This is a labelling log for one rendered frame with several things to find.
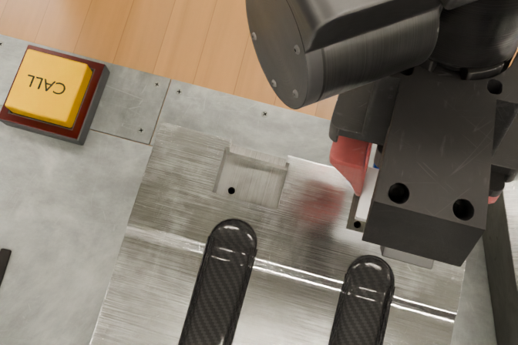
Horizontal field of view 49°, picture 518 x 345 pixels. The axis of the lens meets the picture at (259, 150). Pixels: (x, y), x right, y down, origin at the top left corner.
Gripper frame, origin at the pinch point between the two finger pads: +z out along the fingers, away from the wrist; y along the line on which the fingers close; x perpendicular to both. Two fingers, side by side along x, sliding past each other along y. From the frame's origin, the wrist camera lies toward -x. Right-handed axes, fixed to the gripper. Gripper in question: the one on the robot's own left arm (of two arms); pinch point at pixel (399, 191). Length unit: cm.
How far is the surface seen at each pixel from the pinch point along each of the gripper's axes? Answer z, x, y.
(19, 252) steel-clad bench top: 13.8, -7.3, -30.9
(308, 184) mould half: 4.4, 1.6, -6.6
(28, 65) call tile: 4.2, 6.5, -34.6
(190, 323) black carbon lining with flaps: 8.6, -10.3, -12.4
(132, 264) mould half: 6.7, -8.0, -17.8
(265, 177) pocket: 6.4, 2.5, -10.4
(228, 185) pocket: 6.6, 1.0, -13.2
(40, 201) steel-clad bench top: 12.1, -2.6, -30.9
